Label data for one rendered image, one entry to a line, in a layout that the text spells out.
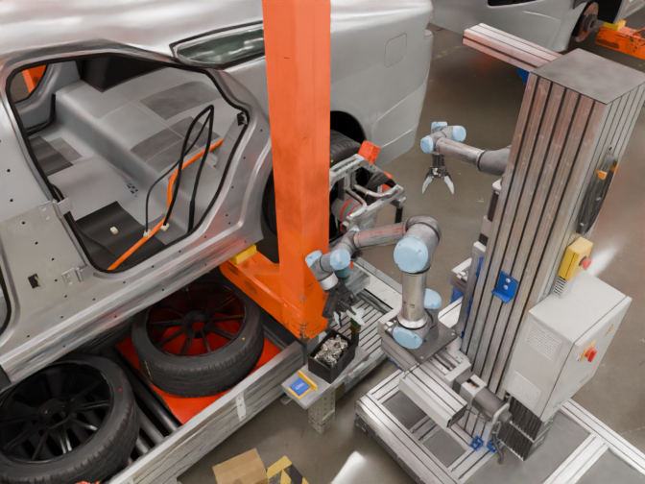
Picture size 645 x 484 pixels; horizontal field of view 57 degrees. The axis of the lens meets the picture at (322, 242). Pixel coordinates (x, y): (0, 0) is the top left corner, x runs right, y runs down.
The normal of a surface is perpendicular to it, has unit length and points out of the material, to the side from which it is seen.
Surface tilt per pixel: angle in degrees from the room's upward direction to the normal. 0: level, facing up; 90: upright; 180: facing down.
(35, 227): 87
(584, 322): 0
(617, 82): 0
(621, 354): 0
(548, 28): 95
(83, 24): 34
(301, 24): 90
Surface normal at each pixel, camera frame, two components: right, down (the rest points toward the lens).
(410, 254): -0.51, 0.48
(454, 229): 0.00, -0.74
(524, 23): -0.21, 0.66
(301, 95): 0.70, 0.48
